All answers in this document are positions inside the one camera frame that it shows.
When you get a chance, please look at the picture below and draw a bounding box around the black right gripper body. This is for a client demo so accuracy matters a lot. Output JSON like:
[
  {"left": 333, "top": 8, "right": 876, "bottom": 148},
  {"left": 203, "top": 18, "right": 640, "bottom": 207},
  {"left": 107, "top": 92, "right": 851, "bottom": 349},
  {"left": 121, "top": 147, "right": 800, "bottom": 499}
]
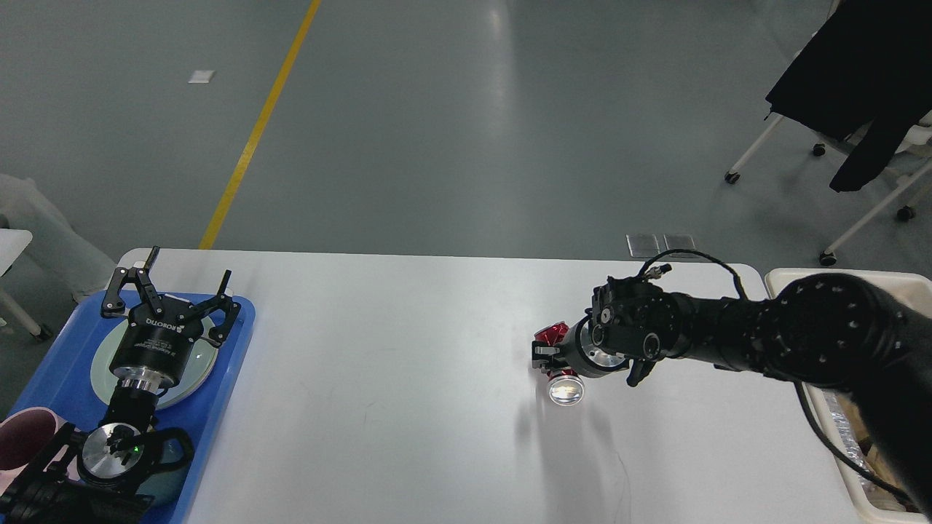
[{"left": 559, "top": 317, "right": 631, "bottom": 378}]

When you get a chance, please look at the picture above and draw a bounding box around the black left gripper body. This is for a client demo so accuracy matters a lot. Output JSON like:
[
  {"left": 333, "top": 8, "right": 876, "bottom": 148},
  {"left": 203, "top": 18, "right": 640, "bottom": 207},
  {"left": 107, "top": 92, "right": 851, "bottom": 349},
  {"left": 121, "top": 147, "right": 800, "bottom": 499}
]
[{"left": 108, "top": 295, "right": 203, "bottom": 390}]

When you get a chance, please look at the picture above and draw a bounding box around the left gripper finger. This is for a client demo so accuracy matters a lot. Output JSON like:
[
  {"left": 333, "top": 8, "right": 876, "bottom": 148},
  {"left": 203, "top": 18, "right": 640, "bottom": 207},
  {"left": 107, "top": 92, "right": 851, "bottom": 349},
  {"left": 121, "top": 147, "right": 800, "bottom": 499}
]
[
  {"left": 176, "top": 271, "right": 240, "bottom": 347},
  {"left": 100, "top": 247, "right": 165, "bottom": 318}
]

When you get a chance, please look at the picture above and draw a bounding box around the crushed red can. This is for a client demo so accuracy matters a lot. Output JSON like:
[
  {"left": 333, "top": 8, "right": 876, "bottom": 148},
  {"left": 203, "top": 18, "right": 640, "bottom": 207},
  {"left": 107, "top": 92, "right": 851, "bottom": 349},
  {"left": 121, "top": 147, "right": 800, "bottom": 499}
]
[{"left": 532, "top": 322, "right": 585, "bottom": 407}]

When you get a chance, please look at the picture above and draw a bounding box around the mint green plate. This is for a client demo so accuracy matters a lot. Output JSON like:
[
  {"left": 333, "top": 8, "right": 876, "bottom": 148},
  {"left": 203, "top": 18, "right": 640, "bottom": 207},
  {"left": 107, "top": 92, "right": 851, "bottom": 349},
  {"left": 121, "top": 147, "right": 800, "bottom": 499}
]
[{"left": 89, "top": 319, "right": 218, "bottom": 411}]

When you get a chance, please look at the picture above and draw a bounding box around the foil sheet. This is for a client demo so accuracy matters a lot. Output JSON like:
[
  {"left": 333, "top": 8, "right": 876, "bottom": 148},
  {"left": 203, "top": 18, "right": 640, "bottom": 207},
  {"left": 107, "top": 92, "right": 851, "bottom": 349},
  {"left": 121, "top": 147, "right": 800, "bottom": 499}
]
[{"left": 822, "top": 392, "right": 873, "bottom": 473}]

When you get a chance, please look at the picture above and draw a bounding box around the brown paper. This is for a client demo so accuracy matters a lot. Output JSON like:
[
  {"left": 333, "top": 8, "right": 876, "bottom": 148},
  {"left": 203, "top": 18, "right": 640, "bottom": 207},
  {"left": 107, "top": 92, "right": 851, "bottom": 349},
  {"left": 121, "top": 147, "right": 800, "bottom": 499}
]
[{"left": 858, "top": 437, "right": 899, "bottom": 487}]

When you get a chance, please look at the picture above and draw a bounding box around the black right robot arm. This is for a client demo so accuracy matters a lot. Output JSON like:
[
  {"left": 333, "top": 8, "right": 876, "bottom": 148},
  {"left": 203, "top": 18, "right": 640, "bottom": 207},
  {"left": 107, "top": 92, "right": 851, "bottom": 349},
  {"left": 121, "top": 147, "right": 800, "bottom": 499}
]
[{"left": 532, "top": 253, "right": 930, "bottom": 515}]

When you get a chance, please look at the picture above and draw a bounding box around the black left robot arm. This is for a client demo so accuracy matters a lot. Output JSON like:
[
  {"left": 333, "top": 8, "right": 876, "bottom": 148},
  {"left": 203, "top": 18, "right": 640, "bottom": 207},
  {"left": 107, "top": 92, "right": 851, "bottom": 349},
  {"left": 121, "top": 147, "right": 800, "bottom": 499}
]
[{"left": 2, "top": 247, "right": 254, "bottom": 523}]

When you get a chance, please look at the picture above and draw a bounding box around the person in grey trousers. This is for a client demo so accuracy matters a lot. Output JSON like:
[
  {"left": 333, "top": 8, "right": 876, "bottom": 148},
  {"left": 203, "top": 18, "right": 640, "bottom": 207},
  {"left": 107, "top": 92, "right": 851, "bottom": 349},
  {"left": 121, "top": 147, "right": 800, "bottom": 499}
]
[{"left": 1, "top": 175, "right": 116, "bottom": 303}]

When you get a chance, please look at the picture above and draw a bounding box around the blue plastic tray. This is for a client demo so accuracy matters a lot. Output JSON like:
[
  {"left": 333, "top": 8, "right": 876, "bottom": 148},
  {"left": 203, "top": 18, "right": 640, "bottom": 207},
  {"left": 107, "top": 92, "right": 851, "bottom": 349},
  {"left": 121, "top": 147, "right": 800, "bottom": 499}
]
[{"left": 4, "top": 293, "right": 256, "bottom": 523}]

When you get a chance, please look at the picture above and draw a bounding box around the left floor socket plate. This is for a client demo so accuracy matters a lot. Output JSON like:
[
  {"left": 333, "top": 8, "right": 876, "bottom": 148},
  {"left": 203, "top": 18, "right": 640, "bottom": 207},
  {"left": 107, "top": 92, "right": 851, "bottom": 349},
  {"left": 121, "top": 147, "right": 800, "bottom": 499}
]
[{"left": 625, "top": 234, "right": 661, "bottom": 259}]

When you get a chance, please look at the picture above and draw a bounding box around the floor socket plate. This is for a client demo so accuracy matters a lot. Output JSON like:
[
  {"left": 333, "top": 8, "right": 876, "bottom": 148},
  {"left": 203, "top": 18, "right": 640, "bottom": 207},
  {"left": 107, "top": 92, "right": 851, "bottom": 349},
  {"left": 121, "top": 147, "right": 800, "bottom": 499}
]
[
  {"left": 663, "top": 234, "right": 696, "bottom": 251},
  {"left": 625, "top": 234, "right": 661, "bottom": 259}
]

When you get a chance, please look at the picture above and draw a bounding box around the white table at left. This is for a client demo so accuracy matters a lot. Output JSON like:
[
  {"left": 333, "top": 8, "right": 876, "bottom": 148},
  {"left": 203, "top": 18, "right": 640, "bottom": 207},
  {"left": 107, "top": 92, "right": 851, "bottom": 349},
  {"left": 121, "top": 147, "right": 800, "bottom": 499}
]
[{"left": 1, "top": 228, "right": 54, "bottom": 343}]

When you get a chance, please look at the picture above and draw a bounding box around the right floor socket plate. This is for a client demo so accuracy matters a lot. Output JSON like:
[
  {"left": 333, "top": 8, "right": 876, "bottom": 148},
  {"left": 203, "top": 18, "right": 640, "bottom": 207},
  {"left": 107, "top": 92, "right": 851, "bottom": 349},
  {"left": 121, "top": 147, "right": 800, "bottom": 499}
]
[{"left": 663, "top": 234, "right": 696, "bottom": 251}]

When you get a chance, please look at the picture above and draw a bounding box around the pink mug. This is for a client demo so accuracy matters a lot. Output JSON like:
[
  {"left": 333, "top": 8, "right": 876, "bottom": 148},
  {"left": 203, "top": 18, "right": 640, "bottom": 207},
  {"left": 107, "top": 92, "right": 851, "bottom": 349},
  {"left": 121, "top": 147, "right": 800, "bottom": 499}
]
[{"left": 1, "top": 407, "right": 66, "bottom": 492}]

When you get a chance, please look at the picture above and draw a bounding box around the beige plastic bin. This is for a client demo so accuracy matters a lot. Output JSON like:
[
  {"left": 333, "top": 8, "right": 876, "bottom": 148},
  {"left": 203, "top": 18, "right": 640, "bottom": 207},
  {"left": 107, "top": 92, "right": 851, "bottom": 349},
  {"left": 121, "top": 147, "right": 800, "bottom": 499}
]
[{"left": 765, "top": 268, "right": 932, "bottom": 524}]

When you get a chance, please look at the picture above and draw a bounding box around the white rolling chair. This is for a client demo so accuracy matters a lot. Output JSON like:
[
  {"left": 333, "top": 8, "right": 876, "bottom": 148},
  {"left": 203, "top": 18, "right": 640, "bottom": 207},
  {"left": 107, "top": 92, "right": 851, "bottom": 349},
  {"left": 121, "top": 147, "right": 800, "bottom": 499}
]
[{"left": 724, "top": 111, "right": 931, "bottom": 266}]

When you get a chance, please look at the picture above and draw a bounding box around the black jacket on chair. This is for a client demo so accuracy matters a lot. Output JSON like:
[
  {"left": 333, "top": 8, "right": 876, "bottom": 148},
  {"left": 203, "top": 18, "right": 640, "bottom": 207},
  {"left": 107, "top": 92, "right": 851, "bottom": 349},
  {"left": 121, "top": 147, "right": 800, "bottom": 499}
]
[{"left": 765, "top": 1, "right": 931, "bottom": 192}]

